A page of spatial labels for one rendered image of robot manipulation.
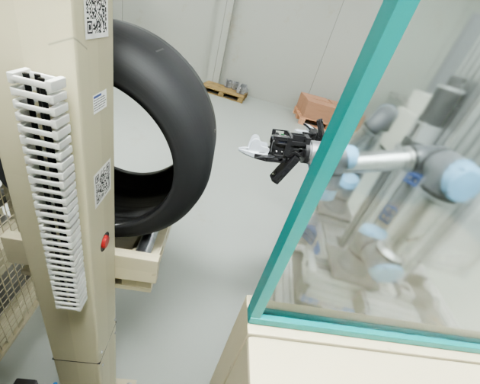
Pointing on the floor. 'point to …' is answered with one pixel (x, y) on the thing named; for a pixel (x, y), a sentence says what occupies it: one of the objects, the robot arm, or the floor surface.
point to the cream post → (74, 95)
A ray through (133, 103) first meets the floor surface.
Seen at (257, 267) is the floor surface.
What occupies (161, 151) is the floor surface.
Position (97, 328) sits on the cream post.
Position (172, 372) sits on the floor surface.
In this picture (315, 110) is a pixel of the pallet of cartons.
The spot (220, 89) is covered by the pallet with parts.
